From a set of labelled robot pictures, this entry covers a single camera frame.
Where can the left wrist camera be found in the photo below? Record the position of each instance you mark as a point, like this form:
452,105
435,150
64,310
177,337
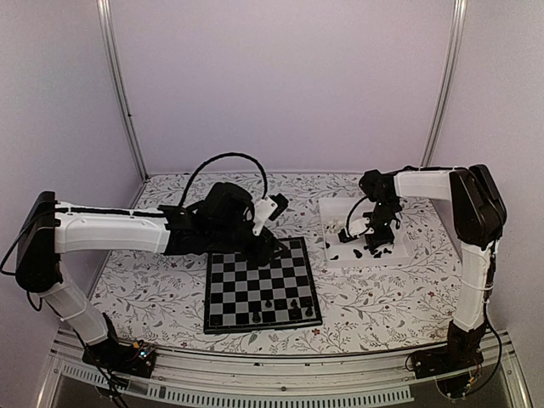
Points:
268,208

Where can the white plastic tray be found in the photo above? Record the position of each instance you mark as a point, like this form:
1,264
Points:
335,213

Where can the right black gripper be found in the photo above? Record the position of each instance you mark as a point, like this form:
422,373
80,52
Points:
380,240

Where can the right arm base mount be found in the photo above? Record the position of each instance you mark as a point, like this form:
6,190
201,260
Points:
459,362

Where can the right aluminium frame post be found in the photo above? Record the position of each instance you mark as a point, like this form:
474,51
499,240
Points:
451,57

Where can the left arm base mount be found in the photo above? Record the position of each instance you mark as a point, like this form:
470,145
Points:
137,359

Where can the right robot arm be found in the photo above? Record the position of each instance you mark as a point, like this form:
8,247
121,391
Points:
479,215

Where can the floral patterned table mat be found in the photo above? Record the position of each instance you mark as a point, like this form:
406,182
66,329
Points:
364,309

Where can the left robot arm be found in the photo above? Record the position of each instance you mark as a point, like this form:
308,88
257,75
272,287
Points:
53,228

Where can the aluminium frame post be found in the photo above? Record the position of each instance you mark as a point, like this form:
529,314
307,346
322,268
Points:
451,57
114,63

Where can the left aluminium frame post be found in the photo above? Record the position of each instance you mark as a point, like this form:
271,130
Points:
114,63

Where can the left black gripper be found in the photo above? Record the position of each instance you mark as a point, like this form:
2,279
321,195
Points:
264,249

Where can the black rook chess piece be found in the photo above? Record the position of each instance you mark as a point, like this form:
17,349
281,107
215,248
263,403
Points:
309,311

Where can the black white chessboard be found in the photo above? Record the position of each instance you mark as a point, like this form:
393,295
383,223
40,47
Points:
235,288

